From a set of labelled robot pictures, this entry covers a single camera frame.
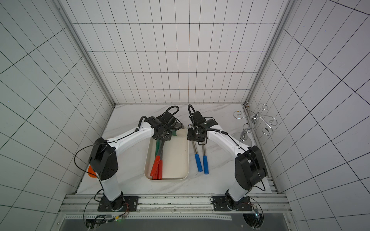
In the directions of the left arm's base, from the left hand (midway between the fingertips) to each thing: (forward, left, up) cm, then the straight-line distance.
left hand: (163, 138), depth 87 cm
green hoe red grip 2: (+7, -6, -5) cm, 10 cm away
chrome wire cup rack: (+2, -59, +16) cm, 61 cm away
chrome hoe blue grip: (-10, -26, -10) cm, 30 cm away
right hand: (+2, -17, +1) cm, 17 cm away
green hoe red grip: (-7, +5, -14) cm, 17 cm away
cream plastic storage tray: (-8, -8, -9) cm, 14 cm away
